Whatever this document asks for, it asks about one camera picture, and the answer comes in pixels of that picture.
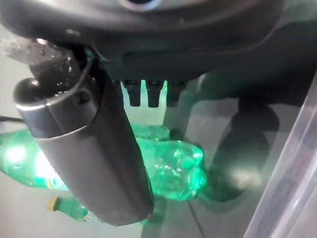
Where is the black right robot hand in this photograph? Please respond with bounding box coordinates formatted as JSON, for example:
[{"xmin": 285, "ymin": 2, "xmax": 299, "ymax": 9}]
[{"xmin": 0, "ymin": 0, "xmax": 285, "ymax": 227}]

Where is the green soda bottle yellow cap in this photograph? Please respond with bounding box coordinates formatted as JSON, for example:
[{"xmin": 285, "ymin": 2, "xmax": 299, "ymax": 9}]
[
  {"xmin": 47, "ymin": 197, "xmax": 100, "ymax": 224},
  {"xmin": 0, "ymin": 130, "xmax": 208, "ymax": 201}
]

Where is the clear plastic price rail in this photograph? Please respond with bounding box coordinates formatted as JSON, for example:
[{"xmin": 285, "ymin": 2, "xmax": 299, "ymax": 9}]
[{"xmin": 245, "ymin": 61, "xmax": 317, "ymax": 238}]

